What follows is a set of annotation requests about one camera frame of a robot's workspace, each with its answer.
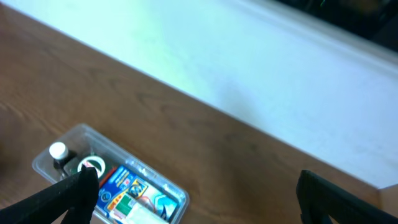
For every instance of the green Zam-Buk box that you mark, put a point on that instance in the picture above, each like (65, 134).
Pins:
(101, 164)

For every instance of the dark syrup bottle white cap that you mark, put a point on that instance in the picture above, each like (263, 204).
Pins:
(61, 156)

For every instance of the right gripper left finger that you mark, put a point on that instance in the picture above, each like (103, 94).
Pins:
(74, 197)

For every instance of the blue Kool Fever box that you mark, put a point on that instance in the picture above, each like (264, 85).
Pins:
(125, 181)

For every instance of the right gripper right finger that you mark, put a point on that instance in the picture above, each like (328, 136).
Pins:
(321, 202)

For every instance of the white green medicine box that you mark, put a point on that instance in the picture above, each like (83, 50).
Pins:
(126, 210)

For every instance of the clear plastic container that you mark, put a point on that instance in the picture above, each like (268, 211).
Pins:
(84, 140)

